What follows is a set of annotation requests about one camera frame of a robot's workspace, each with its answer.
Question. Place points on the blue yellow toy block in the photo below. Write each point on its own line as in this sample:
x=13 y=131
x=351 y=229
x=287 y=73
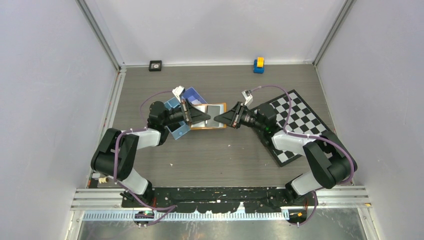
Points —
x=259 y=65

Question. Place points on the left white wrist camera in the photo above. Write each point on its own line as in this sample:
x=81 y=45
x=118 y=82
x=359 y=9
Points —
x=178 y=93

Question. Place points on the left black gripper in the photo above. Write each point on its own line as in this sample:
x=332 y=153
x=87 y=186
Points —
x=193 y=117

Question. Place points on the orange leather card holder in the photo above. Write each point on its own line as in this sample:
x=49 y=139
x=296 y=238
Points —
x=202 y=125

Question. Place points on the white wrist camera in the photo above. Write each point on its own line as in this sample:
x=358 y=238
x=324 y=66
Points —
x=248 y=97
x=178 y=93

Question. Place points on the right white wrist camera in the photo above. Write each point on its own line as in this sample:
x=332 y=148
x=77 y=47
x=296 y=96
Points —
x=248 y=97

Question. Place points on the grey credit card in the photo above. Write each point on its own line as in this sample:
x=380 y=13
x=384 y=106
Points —
x=213 y=110

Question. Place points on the blue purple three-drawer organizer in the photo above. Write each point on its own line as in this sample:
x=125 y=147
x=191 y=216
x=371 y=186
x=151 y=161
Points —
x=177 y=130

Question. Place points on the black white checkerboard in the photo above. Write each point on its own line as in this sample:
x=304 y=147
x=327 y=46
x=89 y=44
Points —
x=303 y=120

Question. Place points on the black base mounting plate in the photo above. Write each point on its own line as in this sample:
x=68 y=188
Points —
x=218 y=200

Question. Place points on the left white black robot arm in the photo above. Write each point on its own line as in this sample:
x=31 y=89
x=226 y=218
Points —
x=116 y=152

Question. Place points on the small black square box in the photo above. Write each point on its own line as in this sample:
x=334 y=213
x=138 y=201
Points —
x=155 y=66

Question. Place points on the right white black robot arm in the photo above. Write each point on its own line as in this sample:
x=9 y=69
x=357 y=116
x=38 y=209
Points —
x=329 y=162

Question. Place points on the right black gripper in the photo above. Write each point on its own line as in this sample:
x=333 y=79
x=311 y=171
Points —
x=233 y=117

